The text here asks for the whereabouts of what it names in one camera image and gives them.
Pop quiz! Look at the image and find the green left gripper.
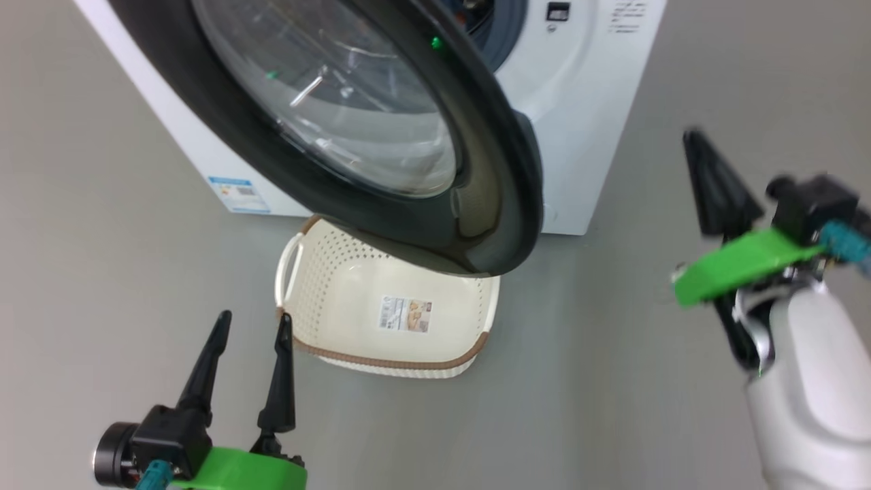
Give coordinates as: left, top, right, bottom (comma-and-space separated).
170, 310, 307, 490

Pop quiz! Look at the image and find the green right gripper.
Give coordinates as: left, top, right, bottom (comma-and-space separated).
672, 128, 827, 374

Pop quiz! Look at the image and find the black-rimmed glass washer door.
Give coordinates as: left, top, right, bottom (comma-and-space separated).
109, 0, 544, 276

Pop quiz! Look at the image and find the white front-load washing machine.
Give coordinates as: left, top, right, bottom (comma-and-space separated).
71, 0, 668, 235

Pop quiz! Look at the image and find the white perforated laundry basket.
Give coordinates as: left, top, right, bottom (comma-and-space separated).
274, 215, 501, 379

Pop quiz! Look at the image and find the paper basket label sticker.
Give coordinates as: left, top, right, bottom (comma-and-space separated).
379, 296, 432, 333

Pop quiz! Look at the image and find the blue energy label sticker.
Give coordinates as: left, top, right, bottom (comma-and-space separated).
208, 176, 271, 214

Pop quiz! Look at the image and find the teal right cable connector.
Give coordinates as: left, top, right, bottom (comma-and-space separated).
820, 221, 871, 274

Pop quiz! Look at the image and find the teal cable connector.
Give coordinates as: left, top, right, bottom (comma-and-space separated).
136, 459, 172, 490
820, 221, 871, 274

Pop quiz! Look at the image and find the teal left cable connector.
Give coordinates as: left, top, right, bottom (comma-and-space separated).
136, 459, 172, 490

